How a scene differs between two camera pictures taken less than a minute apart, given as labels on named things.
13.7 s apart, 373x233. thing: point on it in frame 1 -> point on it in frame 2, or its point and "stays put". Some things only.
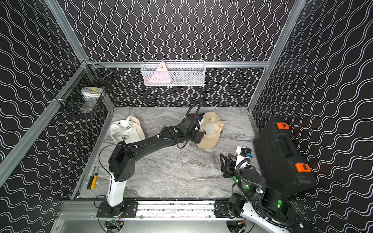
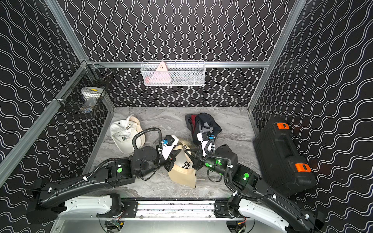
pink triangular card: x=161 y=74 stays put
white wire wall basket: x=173 y=73 stays put
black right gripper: x=229 y=167 -> x=197 y=161
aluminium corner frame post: x=68 y=30 stays put
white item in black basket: x=91 y=94 stays put
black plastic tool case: x=285 y=169 stays put
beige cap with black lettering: x=211 y=127 -> x=183 y=172
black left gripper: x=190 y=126 -> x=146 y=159
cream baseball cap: x=139 y=127 stays put
